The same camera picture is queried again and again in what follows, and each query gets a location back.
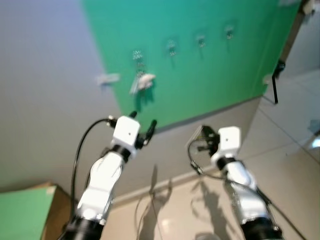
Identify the keys with white tag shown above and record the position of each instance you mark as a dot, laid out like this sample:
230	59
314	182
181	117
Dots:
145	81

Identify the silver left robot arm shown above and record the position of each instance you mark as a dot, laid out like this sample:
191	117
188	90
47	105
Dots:
100	185

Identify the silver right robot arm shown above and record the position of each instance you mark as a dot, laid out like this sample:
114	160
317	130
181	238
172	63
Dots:
245	195

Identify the large green hook board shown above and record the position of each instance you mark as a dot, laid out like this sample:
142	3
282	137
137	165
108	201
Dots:
210	75

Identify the small clear metal hook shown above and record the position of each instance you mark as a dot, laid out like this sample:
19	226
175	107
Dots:
201	41
171	47
229	32
138	54

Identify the white tape piece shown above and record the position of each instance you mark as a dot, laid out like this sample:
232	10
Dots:
108	78
267	79

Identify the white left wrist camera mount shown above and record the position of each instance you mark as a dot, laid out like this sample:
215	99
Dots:
126	132

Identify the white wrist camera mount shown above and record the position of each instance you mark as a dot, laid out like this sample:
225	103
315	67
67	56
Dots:
230	141
126	132

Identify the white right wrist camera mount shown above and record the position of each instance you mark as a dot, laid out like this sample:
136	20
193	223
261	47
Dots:
230	141

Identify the black metal bracket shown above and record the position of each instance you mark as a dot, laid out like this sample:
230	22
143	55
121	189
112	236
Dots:
276	75

